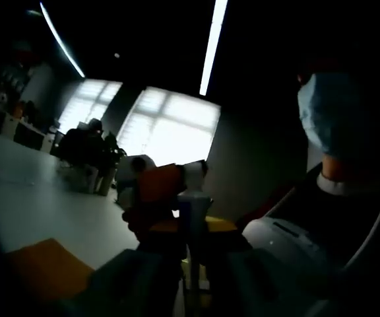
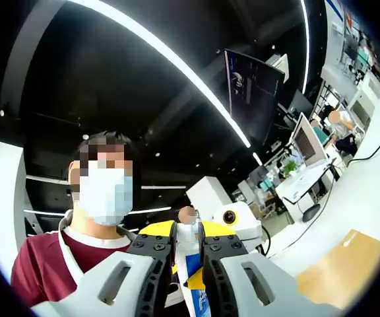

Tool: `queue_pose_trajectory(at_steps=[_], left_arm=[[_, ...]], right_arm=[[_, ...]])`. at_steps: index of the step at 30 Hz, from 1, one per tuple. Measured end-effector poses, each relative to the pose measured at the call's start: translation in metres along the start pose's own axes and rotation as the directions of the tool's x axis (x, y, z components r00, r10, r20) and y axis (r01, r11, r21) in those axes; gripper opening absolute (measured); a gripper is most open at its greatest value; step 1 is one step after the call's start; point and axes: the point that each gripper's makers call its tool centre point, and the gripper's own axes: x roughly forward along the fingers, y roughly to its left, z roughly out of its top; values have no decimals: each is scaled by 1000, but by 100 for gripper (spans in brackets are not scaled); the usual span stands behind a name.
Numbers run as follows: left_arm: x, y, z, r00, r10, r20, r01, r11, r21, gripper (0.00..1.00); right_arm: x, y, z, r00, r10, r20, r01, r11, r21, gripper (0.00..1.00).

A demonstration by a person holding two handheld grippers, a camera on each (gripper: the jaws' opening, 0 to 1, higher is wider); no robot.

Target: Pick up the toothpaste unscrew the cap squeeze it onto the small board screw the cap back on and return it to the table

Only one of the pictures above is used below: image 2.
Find operator in maroon shirt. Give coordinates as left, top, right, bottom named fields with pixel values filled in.
left=67, top=130, right=142, bottom=234

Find large dark hanging screen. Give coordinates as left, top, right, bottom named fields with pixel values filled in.
left=223, top=48, right=286, bottom=147

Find long ceiling light strip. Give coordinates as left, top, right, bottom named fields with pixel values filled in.
left=66, top=0, right=253, bottom=149
left=299, top=0, right=312, bottom=95

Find white blue toothpaste tube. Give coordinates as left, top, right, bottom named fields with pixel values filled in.
left=175, top=239, right=218, bottom=317

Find small green desk plant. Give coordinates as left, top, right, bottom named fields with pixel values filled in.
left=281, top=159, right=299, bottom=178

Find silver laptop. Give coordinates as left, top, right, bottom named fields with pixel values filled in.
left=274, top=111, right=338, bottom=205

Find white table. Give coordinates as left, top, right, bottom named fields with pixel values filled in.
left=262, top=84, right=380, bottom=298

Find white toothpaste cap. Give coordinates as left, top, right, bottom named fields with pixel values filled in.
left=179, top=222, right=198, bottom=242

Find small wooden board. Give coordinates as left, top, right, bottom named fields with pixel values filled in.
left=295, top=229, right=380, bottom=310

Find small black monitor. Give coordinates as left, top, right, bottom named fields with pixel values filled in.
left=287, top=88, right=315, bottom=116

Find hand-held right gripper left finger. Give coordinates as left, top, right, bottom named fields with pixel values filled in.
left=31, top=221, right=177, bottom=317

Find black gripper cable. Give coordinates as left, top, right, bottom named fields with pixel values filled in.
left=260, top=225, right=272, bottom=258

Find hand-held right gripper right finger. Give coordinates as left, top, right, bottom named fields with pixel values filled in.
left=198, top=221, right=342, bottom=317

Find black computer mouse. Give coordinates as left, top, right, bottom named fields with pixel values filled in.
left=301, top=203, right=322, bottom=223

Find black cable with plug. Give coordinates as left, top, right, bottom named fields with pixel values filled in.
left=346, top=113, right=380, bottom=166

